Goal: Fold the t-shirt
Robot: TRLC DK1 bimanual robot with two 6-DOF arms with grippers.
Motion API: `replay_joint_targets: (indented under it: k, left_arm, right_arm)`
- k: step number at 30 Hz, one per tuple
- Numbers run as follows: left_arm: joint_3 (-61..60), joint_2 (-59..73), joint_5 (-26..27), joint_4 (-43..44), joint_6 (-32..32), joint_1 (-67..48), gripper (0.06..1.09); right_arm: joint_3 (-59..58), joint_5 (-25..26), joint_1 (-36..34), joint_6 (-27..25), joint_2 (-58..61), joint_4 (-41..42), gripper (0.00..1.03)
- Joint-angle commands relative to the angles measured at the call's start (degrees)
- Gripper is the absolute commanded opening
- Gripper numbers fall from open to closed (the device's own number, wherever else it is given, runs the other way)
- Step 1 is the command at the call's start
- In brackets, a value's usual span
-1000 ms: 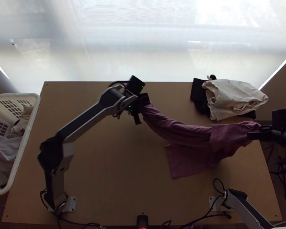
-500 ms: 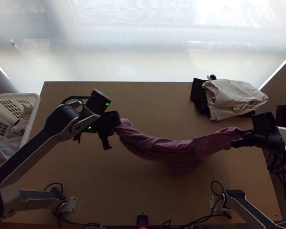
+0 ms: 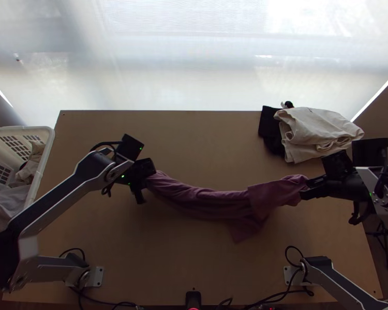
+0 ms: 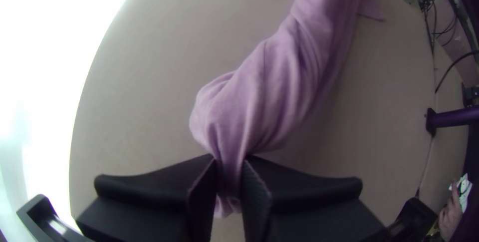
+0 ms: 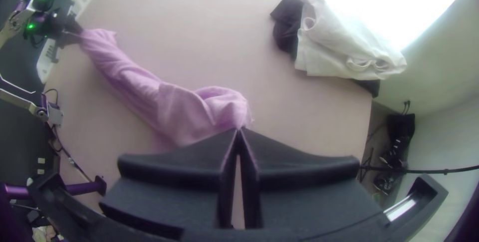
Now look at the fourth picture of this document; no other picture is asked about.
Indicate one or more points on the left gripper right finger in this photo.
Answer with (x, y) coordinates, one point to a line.
(307, 212)

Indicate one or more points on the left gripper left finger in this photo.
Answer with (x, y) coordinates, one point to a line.
(149, 208)

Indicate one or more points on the lilac t-shirt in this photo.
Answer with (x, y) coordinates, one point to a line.
(277, 85)

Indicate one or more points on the person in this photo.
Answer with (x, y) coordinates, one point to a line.
(451, 216)

